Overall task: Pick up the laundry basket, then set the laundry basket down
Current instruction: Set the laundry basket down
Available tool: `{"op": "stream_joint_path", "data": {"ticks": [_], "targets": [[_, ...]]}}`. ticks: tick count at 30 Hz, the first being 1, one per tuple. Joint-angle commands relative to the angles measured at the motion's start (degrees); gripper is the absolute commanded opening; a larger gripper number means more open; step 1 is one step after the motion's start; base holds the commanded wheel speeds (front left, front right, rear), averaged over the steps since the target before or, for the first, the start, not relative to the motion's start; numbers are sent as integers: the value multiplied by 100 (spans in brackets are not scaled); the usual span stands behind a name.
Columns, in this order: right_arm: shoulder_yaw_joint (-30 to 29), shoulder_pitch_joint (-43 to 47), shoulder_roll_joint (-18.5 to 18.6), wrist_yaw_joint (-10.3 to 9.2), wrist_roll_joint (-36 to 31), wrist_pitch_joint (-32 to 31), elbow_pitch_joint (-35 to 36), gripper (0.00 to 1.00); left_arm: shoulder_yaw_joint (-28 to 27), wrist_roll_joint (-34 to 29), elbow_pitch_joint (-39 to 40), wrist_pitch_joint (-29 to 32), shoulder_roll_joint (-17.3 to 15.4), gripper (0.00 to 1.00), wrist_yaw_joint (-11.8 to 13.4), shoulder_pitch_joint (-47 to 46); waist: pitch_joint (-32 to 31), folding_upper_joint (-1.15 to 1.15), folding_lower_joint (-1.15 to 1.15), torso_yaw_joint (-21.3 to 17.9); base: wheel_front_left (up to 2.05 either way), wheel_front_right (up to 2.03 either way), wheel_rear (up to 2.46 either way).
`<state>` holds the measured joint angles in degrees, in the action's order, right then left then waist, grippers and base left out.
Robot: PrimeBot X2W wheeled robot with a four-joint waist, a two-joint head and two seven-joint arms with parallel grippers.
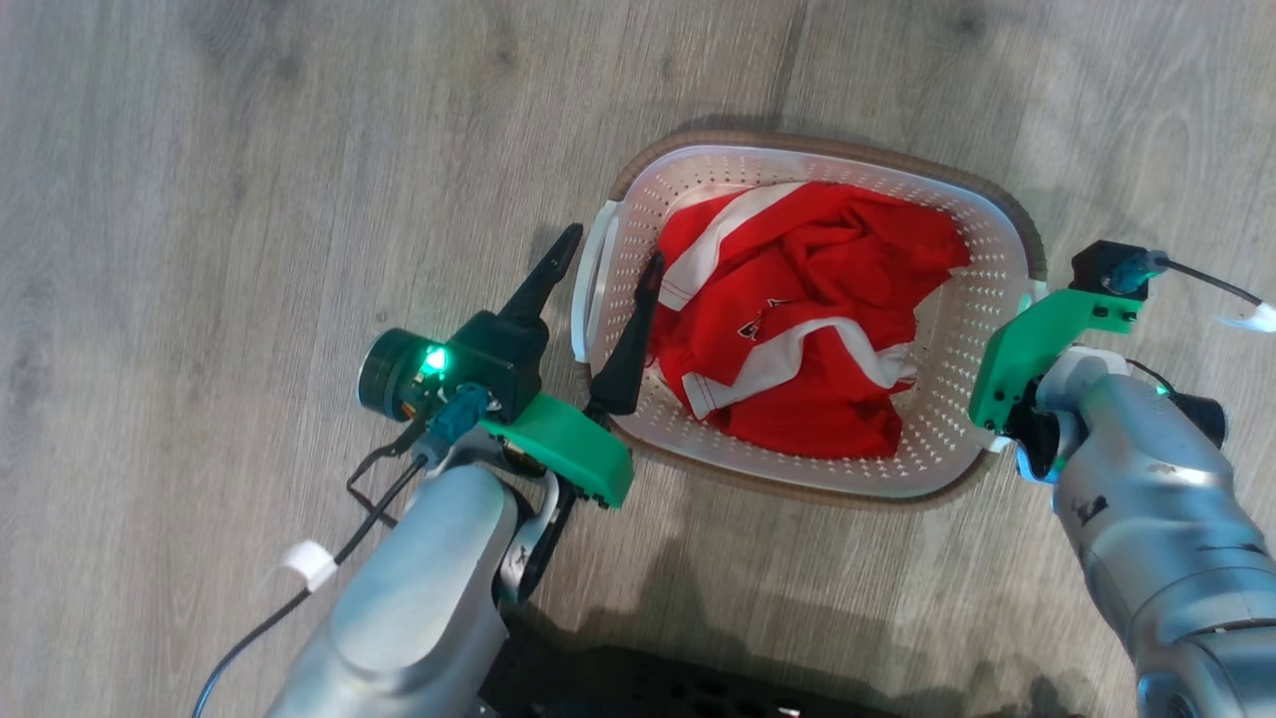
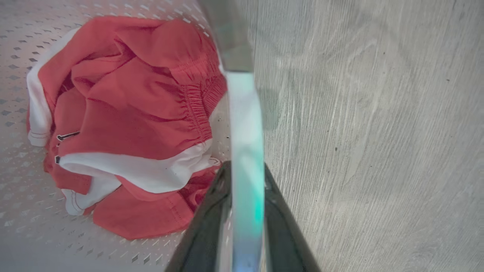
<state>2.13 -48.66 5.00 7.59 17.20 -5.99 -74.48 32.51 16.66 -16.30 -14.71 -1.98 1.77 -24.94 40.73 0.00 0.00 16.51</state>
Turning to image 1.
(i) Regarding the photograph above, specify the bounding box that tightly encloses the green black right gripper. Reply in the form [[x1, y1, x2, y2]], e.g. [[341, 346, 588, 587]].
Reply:
[[968, 288, 1143, 483]]

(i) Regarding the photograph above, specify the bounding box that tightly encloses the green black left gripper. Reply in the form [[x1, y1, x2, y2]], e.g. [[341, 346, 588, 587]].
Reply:
[[357, 222, 667, 511]]

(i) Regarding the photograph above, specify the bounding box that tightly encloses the white perforated laundry basket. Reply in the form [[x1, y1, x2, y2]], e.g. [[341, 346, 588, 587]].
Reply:
[[571, 130, 1051, 511]]

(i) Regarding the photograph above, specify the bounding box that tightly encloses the red and white garment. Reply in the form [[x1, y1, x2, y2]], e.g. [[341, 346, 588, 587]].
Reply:
[[648, 181, 974, 461]]

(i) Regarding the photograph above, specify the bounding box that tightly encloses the white tape tag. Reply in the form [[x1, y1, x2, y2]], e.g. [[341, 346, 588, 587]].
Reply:
[[1216, 301, 1276, 334], [278, 539, 341, 592]]

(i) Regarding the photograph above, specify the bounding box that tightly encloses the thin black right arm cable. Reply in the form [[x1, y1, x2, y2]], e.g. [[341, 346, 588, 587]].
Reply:
[[1115, 251, 1267, 312]]

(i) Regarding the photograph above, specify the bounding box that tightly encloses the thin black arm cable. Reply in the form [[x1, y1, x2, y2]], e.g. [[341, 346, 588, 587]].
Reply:
[[192, 384, 491, 718], [1115, 251, 1267, 312]]

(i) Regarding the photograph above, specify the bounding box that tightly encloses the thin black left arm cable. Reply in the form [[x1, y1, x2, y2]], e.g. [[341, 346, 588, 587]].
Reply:
[[192, 384, 491, 718]]

